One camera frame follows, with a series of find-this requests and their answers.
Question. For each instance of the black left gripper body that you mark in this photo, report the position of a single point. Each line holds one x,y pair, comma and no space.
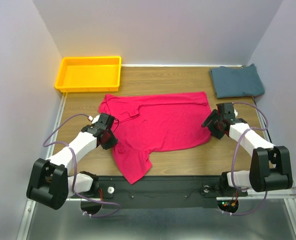
110,141

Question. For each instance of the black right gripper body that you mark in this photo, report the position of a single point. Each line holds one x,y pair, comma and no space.
214,127

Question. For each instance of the pink t shirt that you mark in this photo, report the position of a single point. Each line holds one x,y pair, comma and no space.
155,123

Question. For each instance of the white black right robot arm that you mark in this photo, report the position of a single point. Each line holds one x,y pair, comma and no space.
270,167

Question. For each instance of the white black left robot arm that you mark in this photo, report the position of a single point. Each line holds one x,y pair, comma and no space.
56,178

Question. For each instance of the folded teal t shirt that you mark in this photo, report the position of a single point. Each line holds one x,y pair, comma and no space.
236,82

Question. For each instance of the yellow plastic tray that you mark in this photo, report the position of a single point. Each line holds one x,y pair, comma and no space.
89,74

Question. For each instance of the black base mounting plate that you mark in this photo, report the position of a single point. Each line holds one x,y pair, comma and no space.
160,192

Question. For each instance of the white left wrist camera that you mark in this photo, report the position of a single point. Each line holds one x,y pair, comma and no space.
93,119

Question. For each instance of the aluminium frame rails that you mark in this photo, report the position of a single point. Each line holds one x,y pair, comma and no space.
105,169

